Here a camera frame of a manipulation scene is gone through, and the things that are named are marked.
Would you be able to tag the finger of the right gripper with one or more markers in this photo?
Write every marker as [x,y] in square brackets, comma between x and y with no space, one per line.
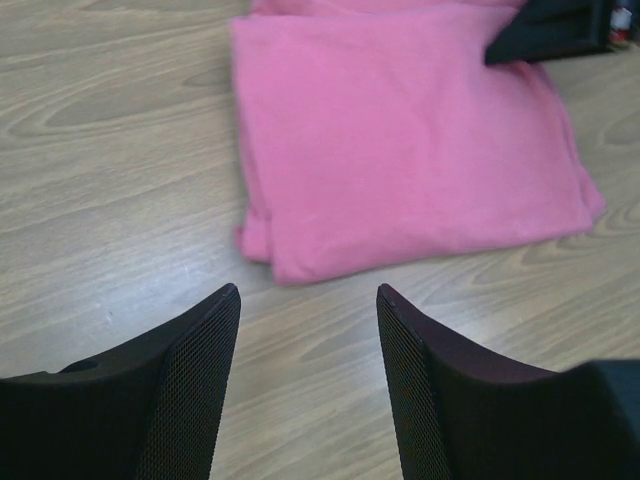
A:
[545,30]

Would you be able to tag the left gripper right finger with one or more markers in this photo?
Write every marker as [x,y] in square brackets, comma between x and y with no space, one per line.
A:
[462,411]

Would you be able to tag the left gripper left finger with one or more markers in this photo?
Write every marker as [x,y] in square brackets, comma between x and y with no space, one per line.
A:
[149,408]

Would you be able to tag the pink t shirt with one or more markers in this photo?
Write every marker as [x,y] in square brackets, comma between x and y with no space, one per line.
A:
[372,133]

